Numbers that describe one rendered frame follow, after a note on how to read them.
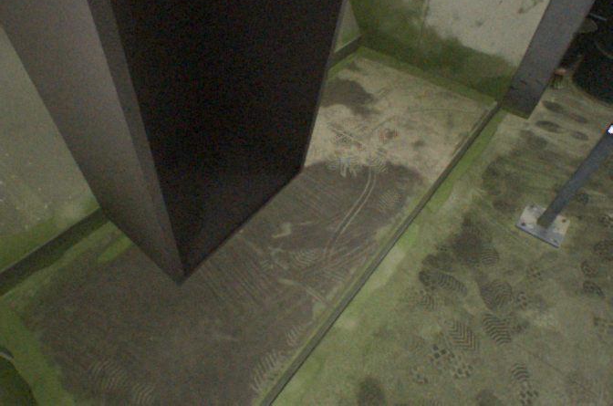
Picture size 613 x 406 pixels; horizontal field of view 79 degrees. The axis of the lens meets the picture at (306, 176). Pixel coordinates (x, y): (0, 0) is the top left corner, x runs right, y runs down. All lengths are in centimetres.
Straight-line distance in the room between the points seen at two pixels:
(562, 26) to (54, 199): 262
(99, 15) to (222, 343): 128
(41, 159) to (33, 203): 18
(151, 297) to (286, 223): 66
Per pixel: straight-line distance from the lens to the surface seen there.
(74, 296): 187
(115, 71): 56
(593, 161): 188
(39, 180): 191
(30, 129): 191
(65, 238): 196
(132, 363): 165
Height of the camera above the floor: 151
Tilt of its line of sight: 47 degrees down
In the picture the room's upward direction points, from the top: straight up
